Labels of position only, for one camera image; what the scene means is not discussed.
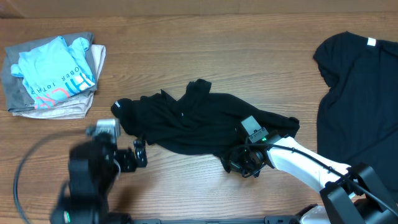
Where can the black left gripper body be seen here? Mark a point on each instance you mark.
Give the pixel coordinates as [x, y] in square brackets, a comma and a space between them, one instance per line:
[125, 162]

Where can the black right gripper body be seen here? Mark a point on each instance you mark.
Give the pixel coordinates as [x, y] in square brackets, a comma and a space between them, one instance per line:
[244, 161]

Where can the black t-shirt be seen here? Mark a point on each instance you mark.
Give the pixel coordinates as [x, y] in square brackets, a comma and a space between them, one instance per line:
[199, 123]

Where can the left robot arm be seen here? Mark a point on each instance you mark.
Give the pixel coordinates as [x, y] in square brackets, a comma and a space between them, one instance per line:
[93, 168]

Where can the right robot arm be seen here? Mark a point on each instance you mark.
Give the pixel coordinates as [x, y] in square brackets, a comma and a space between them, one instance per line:
[350, 194]

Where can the beige folded shirt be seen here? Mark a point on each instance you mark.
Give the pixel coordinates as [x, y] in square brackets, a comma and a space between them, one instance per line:
[77, 106]

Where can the light blue printed t-shirt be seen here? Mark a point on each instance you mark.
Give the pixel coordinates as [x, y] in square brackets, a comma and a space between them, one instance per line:
[54, 72]

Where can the grey folded shirt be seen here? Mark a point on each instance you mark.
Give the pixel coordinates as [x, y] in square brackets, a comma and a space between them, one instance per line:
[17, 97]

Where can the dark navy t-shirt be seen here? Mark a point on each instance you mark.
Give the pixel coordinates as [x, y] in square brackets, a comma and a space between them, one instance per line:
[357, 118]

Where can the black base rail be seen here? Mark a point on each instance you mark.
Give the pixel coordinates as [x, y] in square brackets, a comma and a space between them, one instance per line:
[283, 219]

